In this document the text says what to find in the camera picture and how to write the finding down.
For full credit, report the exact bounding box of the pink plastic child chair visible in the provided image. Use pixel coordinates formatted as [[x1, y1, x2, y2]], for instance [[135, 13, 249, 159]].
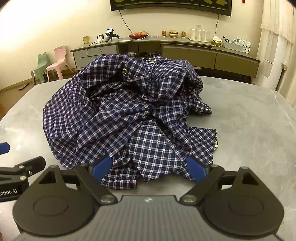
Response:
[[46, 46, 74, 81]]

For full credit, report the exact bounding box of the white air conditioner tower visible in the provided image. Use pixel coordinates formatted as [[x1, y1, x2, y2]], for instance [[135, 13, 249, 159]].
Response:
[[254, 29, 286, 90]]

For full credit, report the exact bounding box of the red fruit plate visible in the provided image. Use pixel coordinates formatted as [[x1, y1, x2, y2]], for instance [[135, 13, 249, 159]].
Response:
[[129, 31, 149, 39]]

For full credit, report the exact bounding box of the green plastic child chair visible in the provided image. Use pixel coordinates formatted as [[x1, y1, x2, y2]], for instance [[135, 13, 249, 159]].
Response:
[[31, 52, 50, 85]]

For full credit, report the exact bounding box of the golden burger ornament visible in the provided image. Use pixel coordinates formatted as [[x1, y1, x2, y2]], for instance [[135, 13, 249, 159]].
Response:
[[169, 30, 179, 38]]

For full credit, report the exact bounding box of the long grey tv cabinet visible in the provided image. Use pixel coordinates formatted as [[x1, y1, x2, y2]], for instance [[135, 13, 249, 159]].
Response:
[[70, 37, 260, 77]]

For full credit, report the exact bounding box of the dark framed wall painting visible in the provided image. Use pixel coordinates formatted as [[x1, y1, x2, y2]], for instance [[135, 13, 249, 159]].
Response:
[[110, 0, 232, 16]]

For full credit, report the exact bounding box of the cream window curtain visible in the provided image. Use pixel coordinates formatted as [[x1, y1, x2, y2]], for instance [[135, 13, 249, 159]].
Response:
[[260, 1, 295, 108]]

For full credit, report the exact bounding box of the spare gripper on cabinet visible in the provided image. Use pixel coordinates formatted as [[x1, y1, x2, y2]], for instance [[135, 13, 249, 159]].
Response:
[[105, 28, 120, 43]]

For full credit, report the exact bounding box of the glass cups group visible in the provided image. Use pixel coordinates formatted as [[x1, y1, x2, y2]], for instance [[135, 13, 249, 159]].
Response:
[[188, 25, 211, 42]]

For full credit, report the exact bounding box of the navy plaid shirt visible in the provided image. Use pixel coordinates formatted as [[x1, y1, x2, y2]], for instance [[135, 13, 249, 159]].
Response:
[[43, 54, 218, 189]]

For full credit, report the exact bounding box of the white storage box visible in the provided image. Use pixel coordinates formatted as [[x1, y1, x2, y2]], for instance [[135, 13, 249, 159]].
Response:
[[222, 36, 251, 54]]

